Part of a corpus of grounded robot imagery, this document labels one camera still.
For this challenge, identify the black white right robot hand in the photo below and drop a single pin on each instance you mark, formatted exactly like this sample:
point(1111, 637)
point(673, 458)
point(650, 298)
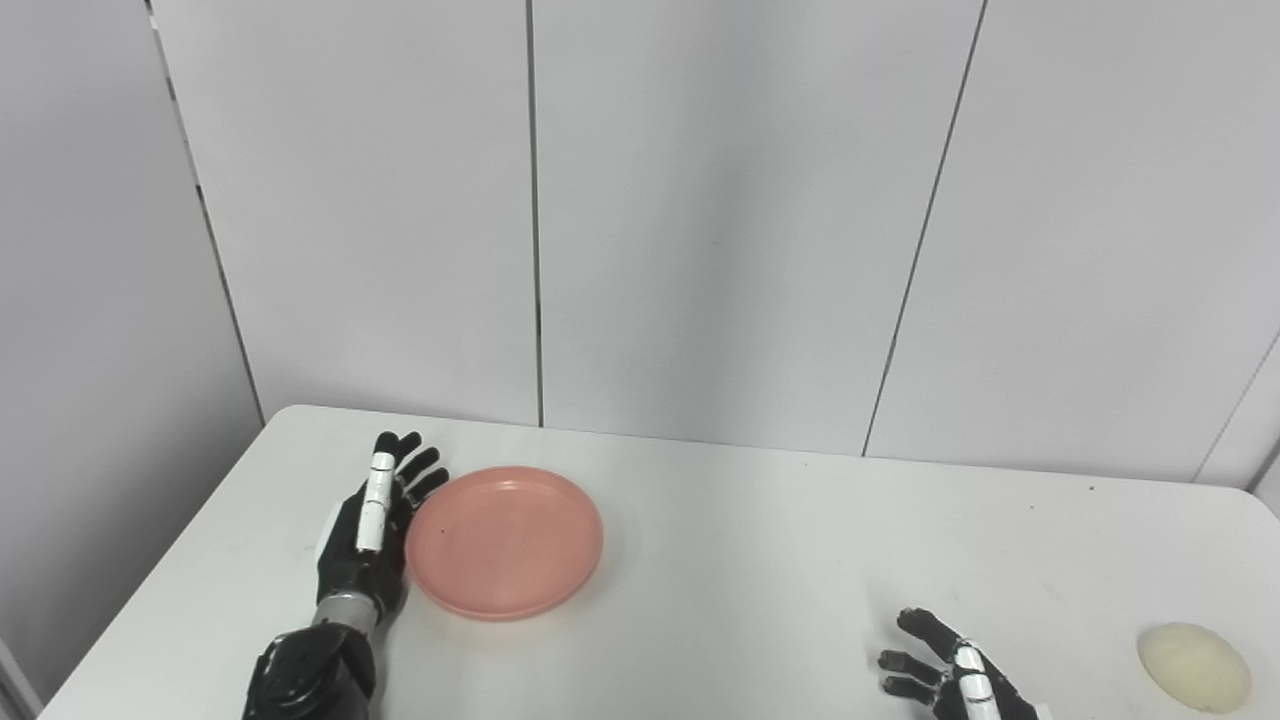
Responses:
point(970, 690)

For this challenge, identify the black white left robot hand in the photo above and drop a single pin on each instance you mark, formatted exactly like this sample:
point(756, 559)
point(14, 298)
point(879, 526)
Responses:
point(365, 550)

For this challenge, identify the pink round plate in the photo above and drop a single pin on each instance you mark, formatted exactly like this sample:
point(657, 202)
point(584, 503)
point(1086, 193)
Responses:
point(505, 545)

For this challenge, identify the cream steamed bun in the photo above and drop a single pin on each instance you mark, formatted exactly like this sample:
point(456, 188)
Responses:
point(1193, 667)

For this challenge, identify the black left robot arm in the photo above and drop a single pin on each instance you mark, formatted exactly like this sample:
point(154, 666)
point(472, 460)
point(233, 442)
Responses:
point(310, 670)

